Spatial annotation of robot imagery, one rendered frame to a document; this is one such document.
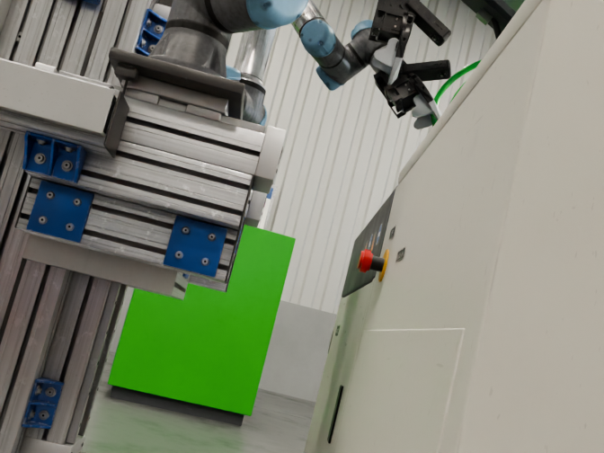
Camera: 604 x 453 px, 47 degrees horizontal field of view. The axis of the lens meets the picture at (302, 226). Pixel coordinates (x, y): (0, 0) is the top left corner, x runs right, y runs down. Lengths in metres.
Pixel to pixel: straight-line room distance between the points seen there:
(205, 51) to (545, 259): 0.86
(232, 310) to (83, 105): 3.69
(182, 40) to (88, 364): 0.64
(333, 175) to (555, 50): 7.67
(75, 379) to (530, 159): 1.09
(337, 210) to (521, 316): 7.68
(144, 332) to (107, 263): 3.36
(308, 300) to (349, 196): 1.30
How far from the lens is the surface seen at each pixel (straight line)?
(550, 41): 0.54
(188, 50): 1.23
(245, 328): 4.71
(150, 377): 4.68
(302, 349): 7.95
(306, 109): 8.32
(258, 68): 1.91
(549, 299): 0.49
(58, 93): 1.10
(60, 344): 1.43
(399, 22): 1.52
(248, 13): 1.19
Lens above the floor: 0.67
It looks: 9 degrees up
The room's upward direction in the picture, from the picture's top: 14 degrees clockwise
